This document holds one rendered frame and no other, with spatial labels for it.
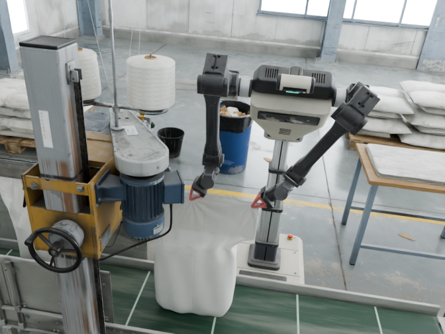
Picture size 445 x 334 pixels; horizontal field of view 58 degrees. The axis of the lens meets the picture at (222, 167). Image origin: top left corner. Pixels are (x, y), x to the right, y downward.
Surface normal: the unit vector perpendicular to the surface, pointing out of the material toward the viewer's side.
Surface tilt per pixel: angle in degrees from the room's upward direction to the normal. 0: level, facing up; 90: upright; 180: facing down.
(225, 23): 90
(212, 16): 90
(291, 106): 40
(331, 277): 0
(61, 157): 90
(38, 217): 90
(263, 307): 0
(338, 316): 0
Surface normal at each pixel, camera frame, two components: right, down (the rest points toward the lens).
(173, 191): 0.27, 0.48
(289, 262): 0.07, -0.88
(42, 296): -0.15, 0.46
